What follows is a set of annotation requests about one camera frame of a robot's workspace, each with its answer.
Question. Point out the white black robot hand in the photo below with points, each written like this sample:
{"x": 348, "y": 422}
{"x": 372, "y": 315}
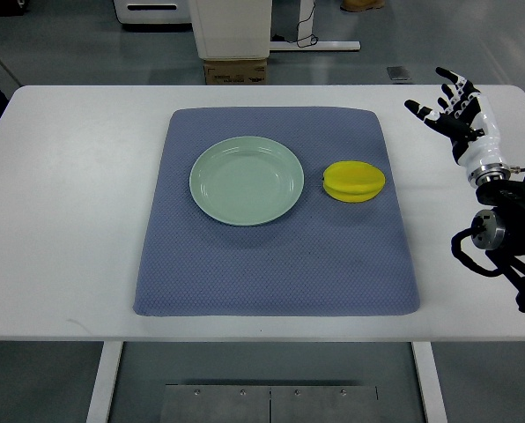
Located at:
{"x": 466, "y": 118}

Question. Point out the yellow starfruit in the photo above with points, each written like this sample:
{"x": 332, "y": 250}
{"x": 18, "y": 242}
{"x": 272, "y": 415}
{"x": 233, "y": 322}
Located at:
{"x": 352, "y": 181}

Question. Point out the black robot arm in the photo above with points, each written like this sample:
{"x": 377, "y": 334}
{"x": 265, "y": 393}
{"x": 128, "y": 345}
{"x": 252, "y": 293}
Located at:
{"x": 499, "y": 232}

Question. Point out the grey floor plate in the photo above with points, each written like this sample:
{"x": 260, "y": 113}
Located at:
{"x": 398, "y": 73}

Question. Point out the pale green plate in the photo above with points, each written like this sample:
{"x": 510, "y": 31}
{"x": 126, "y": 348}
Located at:
{"x": 246, "y": 181}

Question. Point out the tan shoe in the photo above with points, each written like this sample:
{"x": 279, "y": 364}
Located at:
{"x": 354, "y": 6}

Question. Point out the blue textured mat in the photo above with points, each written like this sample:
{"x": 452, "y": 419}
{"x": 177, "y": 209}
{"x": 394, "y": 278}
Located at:
{"x": 322, "y": 258}

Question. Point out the cardboard box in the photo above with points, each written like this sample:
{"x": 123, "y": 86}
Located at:
{"x": 235, "y": 72}

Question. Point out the white cabinet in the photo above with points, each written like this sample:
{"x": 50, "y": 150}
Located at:
{"x": 231, "y": 29}

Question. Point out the right white table leg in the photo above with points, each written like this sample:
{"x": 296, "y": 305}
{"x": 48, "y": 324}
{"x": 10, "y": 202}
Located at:
{"x": 429, "y": 383}

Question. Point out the white table leg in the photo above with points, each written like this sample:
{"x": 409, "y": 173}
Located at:
{"x": 429, "y": 383}
{"x": 104, "y": 383}

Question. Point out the white appliance with slot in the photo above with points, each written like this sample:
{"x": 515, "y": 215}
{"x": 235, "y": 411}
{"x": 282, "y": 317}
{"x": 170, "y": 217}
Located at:
{"x": 152, "y": 12}

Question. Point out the left white table leg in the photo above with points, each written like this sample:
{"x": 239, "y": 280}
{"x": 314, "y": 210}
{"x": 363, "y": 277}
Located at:
{"x": 104, "y": 383}

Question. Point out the white desk foot rail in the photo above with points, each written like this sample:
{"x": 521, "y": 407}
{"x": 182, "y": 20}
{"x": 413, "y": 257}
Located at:
{"x": 342, "y": 46}

